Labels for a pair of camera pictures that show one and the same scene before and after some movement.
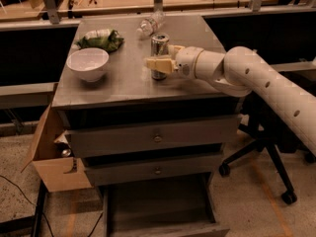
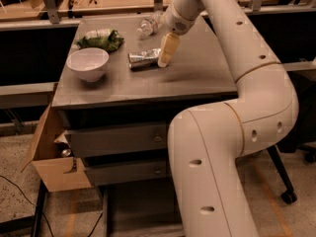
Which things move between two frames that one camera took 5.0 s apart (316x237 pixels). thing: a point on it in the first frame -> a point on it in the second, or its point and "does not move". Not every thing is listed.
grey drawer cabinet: (153, 141) does not move
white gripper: (185, 62) -> (175, 23)
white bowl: (88, 62) does not move
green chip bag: (104, 39) does not move
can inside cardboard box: (66, 152) does not move
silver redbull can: (159, 46) -> (143, 60)
